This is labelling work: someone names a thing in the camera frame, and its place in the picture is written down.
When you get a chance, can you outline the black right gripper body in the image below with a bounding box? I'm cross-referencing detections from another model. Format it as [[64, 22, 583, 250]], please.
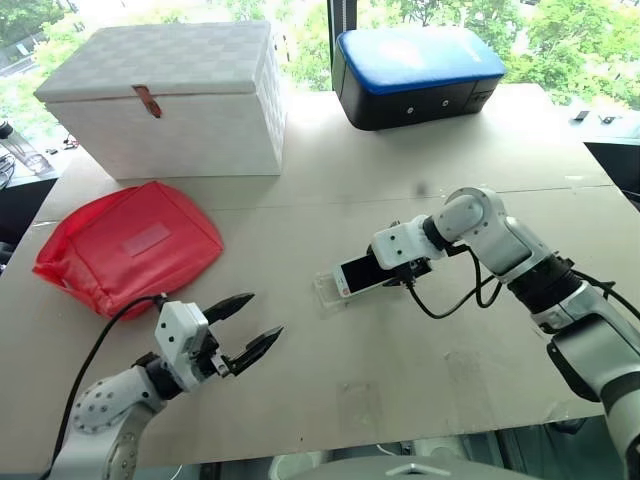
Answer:
[[383, 255, 434, 290]]

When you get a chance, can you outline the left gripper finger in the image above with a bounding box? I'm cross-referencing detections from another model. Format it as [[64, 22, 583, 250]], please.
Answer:
[[202, 292, 256, 326], [224, 325, 286, 377]]

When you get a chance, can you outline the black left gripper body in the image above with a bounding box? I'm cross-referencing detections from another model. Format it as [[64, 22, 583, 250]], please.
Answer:
[[191, 327, 240, 384]]

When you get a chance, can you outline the white smartphone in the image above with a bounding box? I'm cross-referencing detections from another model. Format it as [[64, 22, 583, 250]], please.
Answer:
[[333, 254, 397, 297]]

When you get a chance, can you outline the clear plastic phone case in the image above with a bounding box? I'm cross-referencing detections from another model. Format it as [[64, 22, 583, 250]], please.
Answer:
[[313, 271, 362, 319]]

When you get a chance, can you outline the blue and black hard case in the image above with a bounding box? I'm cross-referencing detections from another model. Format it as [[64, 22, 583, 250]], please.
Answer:
[[330, 27, 508, 133]]

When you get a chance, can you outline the red fabric pouch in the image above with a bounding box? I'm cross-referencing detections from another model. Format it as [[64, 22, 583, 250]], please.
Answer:
[[32, 180, 225, 321]]

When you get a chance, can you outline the white woven lidded box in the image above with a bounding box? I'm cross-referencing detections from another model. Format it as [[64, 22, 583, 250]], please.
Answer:
[[33, 20, 287, 182]]

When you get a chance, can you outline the dark monitor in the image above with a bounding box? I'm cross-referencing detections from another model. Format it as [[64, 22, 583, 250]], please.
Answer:
[[583, 141, 640, 204]]

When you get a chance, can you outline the clear water bottle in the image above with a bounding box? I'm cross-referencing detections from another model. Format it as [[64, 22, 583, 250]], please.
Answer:
[[0, 118, 50, 177]]

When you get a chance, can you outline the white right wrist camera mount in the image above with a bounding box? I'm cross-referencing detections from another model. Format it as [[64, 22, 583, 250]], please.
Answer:
[[369, 218, 447, 272]]

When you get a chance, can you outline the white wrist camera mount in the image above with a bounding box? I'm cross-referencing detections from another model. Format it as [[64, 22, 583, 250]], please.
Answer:
[[153, 299, 210, 393], [369, 218, 447, 272]]

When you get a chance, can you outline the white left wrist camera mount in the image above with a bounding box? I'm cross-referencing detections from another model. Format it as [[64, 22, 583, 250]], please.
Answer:
[[153, 299, 210, 393]]

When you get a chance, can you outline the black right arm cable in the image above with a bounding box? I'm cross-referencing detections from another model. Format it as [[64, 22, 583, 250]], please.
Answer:
[[403, 243, 506, 320]]

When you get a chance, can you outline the brown leather box strap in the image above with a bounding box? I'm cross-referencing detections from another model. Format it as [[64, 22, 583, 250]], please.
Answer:
[[131, 84, 164, 120]]

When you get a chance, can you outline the black window post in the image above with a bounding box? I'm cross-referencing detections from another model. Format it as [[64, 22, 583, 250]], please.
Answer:
[[326, 0, 354, 92]]

